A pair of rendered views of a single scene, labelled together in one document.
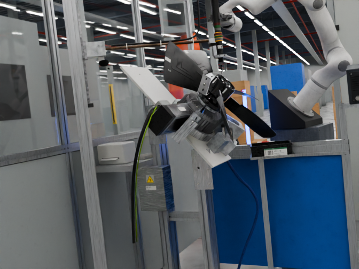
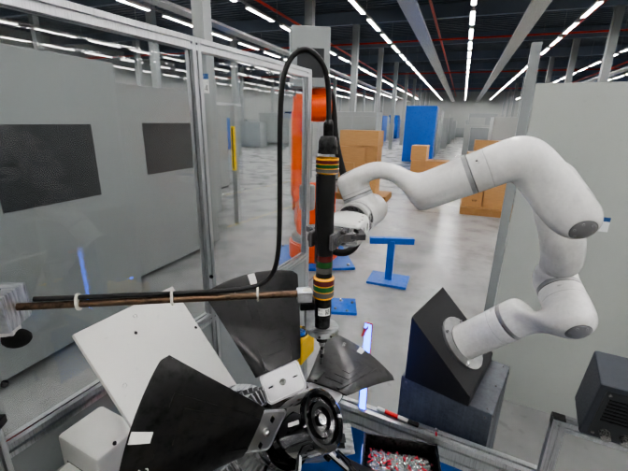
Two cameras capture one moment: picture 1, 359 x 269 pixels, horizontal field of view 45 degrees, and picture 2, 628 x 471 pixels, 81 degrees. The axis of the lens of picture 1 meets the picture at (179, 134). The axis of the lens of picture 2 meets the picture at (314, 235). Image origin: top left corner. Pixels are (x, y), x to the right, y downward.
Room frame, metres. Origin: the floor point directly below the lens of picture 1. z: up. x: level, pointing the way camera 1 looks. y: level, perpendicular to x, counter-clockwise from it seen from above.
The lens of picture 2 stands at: (1.53, -0.23, 1.79)
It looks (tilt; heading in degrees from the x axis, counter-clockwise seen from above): 17 degrees down; 0
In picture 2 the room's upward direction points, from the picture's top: 1 degrees clockwise
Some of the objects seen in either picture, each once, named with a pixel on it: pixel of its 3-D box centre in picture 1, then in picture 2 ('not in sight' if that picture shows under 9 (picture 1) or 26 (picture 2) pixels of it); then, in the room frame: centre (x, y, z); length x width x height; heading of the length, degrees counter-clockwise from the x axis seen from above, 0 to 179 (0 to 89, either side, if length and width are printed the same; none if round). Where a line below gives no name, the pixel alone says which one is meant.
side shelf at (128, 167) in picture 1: (129, 163); not in sight; (2.36, 0.29, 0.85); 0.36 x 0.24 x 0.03; 154
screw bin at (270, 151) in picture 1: (271, 149); (400, 471); (2.32, -0.49, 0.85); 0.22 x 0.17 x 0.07; 80
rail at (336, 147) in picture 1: (266, 150); (391, 427); (2.50, -0.50, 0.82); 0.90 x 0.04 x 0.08; 64
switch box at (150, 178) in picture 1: (155, 188); not in sight; (2.17, 0.15, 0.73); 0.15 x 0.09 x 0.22; 64
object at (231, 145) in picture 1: (226, 144); not in sight; (2.19, -0.23, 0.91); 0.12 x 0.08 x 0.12; 64
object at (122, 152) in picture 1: (115, 153); (96, 449); (2.31, 0.35, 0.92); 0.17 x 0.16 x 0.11; 64
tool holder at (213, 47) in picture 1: (217, 48); (318, 310); (2.22, -0.24, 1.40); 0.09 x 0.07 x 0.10; 99
